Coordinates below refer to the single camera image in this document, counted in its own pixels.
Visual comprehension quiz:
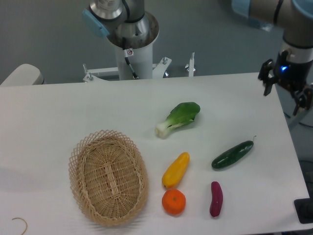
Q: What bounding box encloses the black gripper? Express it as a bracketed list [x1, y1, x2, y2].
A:
[258, 50, 313, 115]

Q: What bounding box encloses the dark green cucumber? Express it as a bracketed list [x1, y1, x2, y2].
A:
[211, 136, 256, 170]

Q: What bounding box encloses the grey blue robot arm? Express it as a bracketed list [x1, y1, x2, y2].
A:
[82, 0, 313, 114]

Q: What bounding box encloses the blue plastic bag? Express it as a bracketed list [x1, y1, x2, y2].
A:
[248, 19, 274, 32]

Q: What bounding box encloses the green bok choy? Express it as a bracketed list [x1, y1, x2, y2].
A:
[155, 102, 201, 139]

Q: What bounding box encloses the black device at table edge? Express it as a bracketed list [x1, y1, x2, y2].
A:
[294, 198, 313, 224]

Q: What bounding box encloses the purple sweet potato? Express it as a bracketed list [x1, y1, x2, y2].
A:
[210, 181, 224, 217]

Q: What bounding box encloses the yellow pepper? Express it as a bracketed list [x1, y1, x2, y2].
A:
[161, 152, 190, 189]

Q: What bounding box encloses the orange tangerine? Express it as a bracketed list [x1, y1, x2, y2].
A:
[161, 189, 186, 216]

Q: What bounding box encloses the woven wicker basket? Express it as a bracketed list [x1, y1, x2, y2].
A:
[68, 130, 149, 227]

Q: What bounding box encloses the beige chair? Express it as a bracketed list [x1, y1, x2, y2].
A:
[0, 64, 46, 87]

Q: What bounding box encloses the tan rubber band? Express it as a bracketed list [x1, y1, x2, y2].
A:
[11, 217, 28, 233]

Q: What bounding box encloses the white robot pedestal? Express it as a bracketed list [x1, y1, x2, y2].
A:
[82, 12, 198, 83]

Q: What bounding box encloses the black cable on pedestal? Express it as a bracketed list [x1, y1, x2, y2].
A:
[121, 36, 139, 79]

